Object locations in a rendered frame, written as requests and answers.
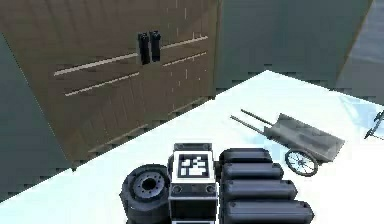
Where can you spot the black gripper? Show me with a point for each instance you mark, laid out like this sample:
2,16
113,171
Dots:
146,191

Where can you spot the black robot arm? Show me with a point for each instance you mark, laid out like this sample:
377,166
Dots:
253,190

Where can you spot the brown wooden cupboard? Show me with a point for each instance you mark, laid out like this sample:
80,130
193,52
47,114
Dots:
113,76

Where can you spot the grey toy hand cart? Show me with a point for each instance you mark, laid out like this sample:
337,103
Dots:
300,140

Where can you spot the dark thin metal object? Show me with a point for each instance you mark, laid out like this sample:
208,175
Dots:
376,126

